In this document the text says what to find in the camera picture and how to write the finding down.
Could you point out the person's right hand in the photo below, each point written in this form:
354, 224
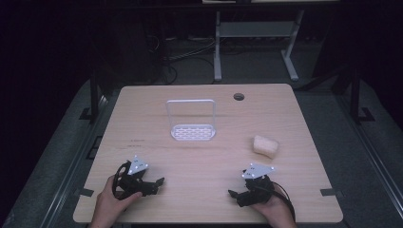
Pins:
277, 209

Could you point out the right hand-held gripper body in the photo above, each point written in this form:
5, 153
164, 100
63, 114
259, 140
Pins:
256, 185

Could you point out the grey metal stand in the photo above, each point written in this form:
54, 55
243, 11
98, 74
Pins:
253, 41

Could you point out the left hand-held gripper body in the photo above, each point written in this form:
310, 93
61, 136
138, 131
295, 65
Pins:
134, 177

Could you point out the white metal rack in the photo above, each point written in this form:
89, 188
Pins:
192, 122

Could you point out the person's left hand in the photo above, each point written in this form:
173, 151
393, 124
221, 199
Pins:
111, 202

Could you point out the black metal post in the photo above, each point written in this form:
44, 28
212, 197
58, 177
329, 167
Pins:
356, 95
94, 95

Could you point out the pale yellow sponge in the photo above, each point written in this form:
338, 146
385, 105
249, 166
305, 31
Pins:
265, 146

